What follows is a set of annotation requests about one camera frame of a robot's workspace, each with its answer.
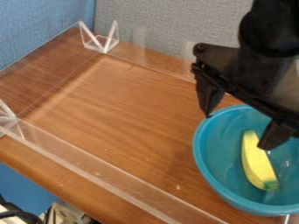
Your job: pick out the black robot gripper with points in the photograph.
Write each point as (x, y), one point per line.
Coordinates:
(262, 80)

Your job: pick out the yellow toy banana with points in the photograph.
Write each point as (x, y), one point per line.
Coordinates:
(256, 165)

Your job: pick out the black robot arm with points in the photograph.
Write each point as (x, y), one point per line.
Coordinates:
(268, 28)

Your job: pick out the blue plastic bowl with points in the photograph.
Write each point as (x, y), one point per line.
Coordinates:
(216, 150)

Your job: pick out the white cluttered object below table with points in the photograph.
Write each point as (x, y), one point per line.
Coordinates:
(64, 213)

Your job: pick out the dark object under table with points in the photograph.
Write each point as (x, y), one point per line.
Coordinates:
(12, 217)

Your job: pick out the clear acrylic front barrier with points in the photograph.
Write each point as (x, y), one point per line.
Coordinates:
(81, 178)

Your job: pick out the clear acrylic barrier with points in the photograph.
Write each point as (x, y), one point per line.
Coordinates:
(153, 60)
(81, 178)

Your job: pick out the clear acrylic back barrier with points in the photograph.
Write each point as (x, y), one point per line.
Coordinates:
(153, 60)

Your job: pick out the clear acrylic corner bracket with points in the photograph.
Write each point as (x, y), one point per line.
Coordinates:
(96, 42)

